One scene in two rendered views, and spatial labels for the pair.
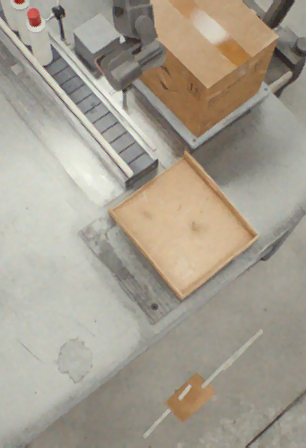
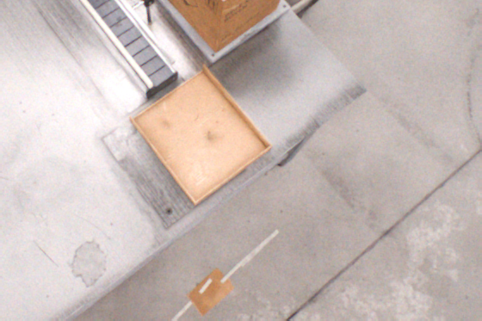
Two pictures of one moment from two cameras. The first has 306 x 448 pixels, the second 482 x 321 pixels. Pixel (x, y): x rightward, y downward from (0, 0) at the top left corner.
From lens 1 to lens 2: 0.29 m
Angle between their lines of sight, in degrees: 3
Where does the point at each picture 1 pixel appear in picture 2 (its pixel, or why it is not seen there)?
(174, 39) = not seen: outside the picture
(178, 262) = (193, 169)
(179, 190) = (197, 101)
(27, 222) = (52, 127)
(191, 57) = not seen: outside the picture
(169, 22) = not seen: outside the picture
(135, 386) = (160, 278)
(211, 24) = not seen: outside the picture
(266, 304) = (282, 206)
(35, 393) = (47, 296)
